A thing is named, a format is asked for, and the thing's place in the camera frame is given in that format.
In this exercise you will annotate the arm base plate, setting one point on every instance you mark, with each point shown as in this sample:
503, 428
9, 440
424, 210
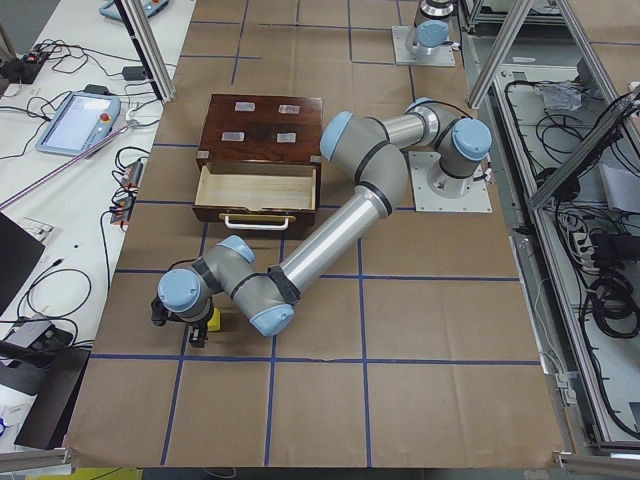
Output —
436, 57
436, 192

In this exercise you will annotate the yellow block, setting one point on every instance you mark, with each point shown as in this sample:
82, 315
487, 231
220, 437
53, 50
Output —
214, 322

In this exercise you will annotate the black power adapter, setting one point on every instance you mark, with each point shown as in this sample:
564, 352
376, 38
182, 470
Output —
133, 73

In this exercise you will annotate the aluminium frame post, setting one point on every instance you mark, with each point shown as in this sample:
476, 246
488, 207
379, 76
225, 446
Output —
145, 45

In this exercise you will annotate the dark wooden drawer box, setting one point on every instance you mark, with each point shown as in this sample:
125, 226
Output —
278, 129

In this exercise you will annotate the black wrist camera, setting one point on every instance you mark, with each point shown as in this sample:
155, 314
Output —
159, 313

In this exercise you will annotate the black laptop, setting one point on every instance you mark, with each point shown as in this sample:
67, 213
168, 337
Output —
20, 252

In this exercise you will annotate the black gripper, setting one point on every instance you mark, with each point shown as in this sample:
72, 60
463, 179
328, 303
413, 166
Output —
197, 331

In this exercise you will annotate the wooden drawer with white handle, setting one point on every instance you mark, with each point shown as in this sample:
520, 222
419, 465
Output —
258, 195

